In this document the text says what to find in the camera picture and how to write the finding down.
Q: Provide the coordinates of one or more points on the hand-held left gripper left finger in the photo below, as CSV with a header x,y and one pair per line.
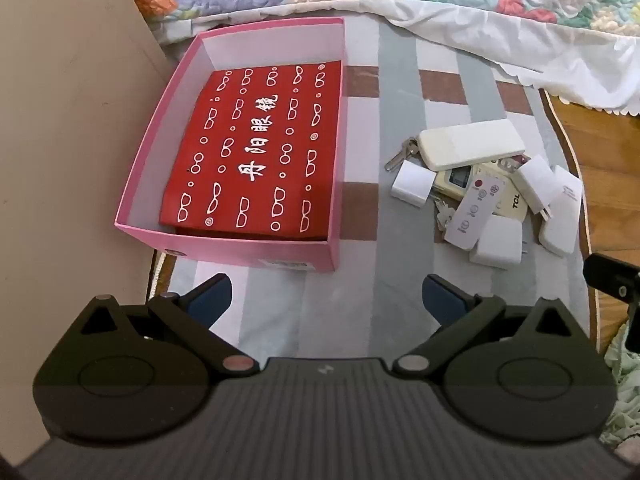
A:
x,y
212,297

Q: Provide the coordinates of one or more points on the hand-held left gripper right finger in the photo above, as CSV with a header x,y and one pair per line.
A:
x,y
440,297

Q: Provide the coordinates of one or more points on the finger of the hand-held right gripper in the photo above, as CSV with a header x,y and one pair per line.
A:
x,y
607,272

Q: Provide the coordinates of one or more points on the pink cardboard box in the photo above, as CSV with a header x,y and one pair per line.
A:
x,y
225,250

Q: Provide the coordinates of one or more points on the white power bank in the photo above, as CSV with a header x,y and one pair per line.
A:
x,y
562,210

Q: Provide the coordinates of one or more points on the white charger cube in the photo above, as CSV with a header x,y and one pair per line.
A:
x,y
497,242
412,182
535,180

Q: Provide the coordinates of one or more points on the small silver key bunch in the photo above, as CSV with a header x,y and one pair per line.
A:
x,y
442,217

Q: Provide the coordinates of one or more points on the small white fan remote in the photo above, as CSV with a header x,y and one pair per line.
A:
x,y
475,210

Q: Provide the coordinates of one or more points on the cream remote grey panel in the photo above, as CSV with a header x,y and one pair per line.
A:
x,y
515,200

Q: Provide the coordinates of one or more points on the beige remote with small screen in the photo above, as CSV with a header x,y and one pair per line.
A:
x,y
457,177

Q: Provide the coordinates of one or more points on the large white remote control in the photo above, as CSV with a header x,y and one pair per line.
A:
x,y
470,145

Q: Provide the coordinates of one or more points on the striped grey rug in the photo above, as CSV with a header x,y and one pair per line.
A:
x,y
390,240

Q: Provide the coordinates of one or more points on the green floral cloth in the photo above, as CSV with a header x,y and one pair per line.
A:
x,y
622,375

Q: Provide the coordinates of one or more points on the red printed paper bag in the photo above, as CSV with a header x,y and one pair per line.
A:
x,y
260,125

